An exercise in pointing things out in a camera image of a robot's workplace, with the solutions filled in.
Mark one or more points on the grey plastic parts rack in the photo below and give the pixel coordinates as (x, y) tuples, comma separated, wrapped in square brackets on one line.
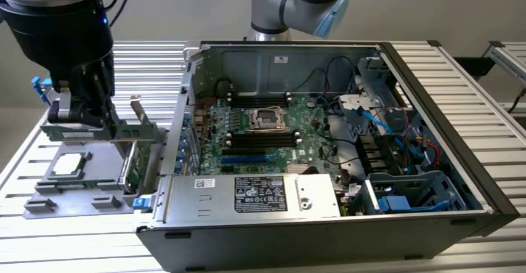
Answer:
[(93, 162)]

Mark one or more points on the silver chipset heat sink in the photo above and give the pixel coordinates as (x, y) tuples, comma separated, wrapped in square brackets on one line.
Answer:
[(303, 169)]

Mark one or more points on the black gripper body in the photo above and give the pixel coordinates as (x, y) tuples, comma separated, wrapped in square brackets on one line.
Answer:
[(53, 39)]

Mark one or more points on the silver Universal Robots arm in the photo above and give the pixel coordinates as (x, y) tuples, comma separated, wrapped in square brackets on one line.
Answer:
[(272, 5)]

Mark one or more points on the black open PC case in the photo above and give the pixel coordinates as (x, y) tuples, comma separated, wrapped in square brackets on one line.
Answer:
[(312, 242)]

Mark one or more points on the CPU socket with metal frame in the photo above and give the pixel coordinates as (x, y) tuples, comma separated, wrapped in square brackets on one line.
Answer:
[(263, 119)]

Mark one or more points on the blue plastic clip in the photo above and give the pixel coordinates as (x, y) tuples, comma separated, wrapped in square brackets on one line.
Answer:
[(40, 86)]

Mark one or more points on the green graphics card with bracket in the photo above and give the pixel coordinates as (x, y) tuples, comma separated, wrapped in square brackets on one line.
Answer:
[(134, 129)]

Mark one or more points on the blue grey disk bay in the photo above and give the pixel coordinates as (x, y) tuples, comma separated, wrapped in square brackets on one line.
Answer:
[(415, 189)]

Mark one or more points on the grey metal drive cage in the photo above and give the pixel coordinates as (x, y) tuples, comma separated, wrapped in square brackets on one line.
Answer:
[(369, 100)]

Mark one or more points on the black RAM slot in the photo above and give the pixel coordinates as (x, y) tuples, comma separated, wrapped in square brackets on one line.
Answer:
[(263, 139), (263, 142), (259, 95), (259, 105), (259, 102), (263, 146), (263, 135), (259, 99)]

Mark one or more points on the blue expansion slot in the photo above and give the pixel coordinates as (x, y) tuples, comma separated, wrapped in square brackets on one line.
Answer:
[(241, 160)]

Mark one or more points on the silver power supply unit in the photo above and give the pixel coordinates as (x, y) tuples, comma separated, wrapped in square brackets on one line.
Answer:
[(245, 197)]

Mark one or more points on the aluminium slat side table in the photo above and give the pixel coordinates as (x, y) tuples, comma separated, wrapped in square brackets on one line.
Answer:
[(507, 60)]

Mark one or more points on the blue case latch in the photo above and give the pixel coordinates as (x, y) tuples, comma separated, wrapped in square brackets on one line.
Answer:
[(142, 202)]

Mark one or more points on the black expansion slot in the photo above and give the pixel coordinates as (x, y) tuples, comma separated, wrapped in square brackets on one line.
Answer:
[(241, 152)]

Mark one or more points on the green motherboard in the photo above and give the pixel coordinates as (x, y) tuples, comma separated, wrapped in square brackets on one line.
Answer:
[(312, 122)]

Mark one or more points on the silver CPU chip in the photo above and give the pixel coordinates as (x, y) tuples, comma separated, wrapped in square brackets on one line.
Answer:
[(68, 164)]

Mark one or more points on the green RAM stick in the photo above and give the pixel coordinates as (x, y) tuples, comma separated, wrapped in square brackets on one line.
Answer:
[(69, 132)]

